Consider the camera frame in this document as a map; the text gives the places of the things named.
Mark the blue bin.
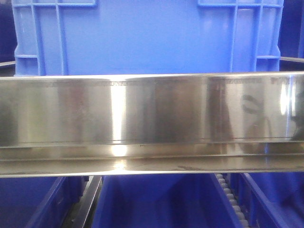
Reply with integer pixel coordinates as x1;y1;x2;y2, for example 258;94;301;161
92;173;242;228
228;172;304;228
0;176;89;228

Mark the large light blue crate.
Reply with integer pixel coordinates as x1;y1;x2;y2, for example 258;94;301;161
11;0;284;76

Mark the white roller conveyor track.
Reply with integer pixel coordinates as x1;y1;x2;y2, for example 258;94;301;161
215;173;249;228

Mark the dark blue crate upper right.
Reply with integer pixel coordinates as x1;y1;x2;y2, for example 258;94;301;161
279;0;304;58

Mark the dark blue crate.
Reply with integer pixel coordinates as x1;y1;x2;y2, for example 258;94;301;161
0;0;17;62
279;0;304;58

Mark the dark blue crate upper left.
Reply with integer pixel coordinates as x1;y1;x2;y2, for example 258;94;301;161
0;0;17;62

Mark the stainless steel shelf rail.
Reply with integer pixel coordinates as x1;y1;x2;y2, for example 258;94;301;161
0;72;304;177

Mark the dark metal divider rail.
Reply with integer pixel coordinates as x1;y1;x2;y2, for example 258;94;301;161
61;175;102;228

